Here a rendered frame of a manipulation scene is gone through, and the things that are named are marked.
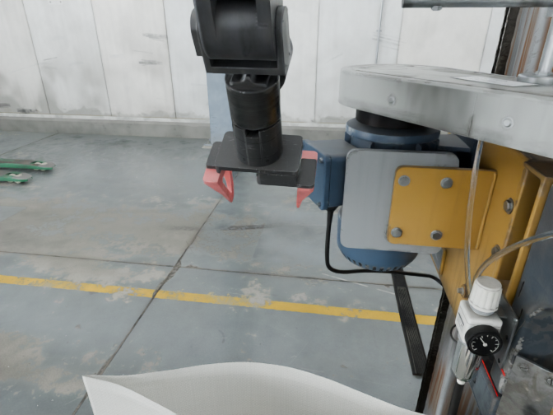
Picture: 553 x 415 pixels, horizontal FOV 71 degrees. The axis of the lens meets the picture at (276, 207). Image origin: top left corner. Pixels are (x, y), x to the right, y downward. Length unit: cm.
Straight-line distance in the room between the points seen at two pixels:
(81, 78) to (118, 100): 59
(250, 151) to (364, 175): 20
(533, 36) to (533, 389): 48
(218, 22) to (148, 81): 560
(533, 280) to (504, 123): 17
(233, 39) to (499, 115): 27
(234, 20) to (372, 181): 32
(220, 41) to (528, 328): 44
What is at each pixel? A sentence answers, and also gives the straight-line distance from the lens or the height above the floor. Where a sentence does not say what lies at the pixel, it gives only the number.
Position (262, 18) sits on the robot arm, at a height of 148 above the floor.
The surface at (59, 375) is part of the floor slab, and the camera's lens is 221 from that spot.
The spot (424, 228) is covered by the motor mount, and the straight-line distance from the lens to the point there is 62.
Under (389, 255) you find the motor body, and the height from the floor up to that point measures 113.
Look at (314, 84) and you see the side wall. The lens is 538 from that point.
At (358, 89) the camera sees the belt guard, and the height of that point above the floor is 139.
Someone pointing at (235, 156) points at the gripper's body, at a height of 133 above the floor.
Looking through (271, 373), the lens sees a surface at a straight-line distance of 59.
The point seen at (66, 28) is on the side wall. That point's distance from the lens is 648.
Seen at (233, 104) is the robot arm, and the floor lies 140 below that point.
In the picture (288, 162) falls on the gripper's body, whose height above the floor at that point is 133.
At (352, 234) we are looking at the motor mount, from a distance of 62.
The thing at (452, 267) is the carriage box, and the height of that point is 109.
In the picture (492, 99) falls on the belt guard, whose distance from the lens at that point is 46.
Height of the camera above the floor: 148
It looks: 25 degrees down
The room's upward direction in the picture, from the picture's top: straight up
